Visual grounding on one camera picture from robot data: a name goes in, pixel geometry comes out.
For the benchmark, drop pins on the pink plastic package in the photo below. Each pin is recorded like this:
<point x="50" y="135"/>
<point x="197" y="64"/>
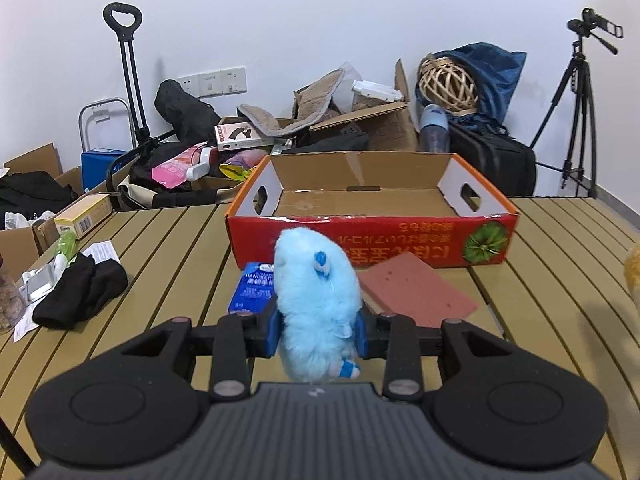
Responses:
<point x="190" y="165"/>

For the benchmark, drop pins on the blue plastic crate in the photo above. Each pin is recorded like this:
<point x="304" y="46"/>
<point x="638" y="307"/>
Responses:
<point x="94" y="166"/>

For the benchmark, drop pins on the white wall socket strip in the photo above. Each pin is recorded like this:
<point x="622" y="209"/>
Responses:
<point x="218" y="83"/>

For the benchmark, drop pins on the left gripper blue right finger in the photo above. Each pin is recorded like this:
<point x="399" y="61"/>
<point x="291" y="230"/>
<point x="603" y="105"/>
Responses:
<point x="397" y="340"/>

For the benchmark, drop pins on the yellow small carton box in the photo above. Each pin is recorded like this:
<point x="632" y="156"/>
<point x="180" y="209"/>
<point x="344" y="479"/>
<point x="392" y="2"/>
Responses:
<point x="81" y="217"/>

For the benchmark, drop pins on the woven rattan ball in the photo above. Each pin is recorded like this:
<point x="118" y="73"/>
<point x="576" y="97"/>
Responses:
<point x="445" y="82"/>

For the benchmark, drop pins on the dark blue velvet cloth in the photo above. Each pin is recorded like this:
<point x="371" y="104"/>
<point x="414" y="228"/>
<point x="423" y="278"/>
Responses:
<point x="495" y="73"/>

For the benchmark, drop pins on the pink sponge block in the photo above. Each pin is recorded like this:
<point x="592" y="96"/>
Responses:
<point x="408" y="286"/>

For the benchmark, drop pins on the red cardboard fruit tray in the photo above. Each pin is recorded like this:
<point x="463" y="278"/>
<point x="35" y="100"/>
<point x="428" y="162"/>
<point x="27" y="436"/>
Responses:
<point x="375" y="205"/>

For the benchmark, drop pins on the black sock pair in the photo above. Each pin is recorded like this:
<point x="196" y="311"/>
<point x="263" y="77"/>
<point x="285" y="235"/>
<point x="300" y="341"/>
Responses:
<point x="81" y="293"/>

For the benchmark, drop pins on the black folding hand trolley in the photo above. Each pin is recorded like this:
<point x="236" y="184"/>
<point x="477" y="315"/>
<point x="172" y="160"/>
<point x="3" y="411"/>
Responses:
<point x="124" y="19"/>

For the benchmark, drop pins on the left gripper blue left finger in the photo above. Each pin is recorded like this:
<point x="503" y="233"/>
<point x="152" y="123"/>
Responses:
<point x="234" y="343"/>

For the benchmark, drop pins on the black camera tripod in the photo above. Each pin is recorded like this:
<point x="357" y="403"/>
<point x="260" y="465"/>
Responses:
<point x="579" y="165"/>

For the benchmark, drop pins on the yellow plush toy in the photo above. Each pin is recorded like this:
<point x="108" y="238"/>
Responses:
<point x="632" y="274"/>

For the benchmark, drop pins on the light blue plush toy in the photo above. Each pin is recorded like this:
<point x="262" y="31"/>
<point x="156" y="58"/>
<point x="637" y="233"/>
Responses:
<point x="318" y="295"/>

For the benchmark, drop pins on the black fabric bag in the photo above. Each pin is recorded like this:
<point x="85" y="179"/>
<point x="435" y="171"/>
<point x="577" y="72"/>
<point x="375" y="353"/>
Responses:
<point x="193" y="120"/>

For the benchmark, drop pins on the black suitcase bag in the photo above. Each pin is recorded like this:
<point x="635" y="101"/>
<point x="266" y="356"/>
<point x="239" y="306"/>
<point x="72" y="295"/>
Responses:
<point x="506" y="163"/>

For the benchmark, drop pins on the open brown cardboard box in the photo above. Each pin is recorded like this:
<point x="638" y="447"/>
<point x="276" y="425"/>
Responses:
<point x="388" y="125"/>

